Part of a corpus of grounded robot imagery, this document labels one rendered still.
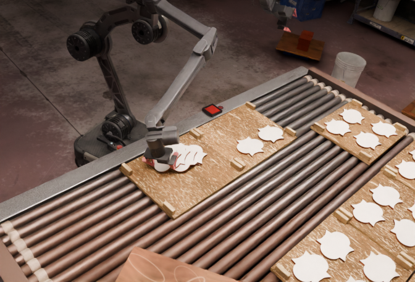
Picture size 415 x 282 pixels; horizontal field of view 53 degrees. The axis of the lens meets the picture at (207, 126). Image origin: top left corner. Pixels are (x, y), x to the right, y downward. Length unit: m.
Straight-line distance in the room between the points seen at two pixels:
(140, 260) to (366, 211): 0.96
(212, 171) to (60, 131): 1.91
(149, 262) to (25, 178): 1.90
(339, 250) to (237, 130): 0.76
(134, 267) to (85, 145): 1.72
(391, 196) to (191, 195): 0.87
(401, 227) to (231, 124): 0.88
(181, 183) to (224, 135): 0.40
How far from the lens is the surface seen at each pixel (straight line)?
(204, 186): 1.76
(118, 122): 2.89
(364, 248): 1.76
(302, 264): 1.60
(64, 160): 3.25
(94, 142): 3.01
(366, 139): 2.28
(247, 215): 1.71
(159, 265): 1.38
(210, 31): 1.81
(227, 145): 1.97
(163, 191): 1.72
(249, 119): 2.17
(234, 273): 1.54
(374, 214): 1.89
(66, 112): 3.70
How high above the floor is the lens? 2.19
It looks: 37 degrees down
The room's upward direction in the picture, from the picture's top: 9 degrees clockwise
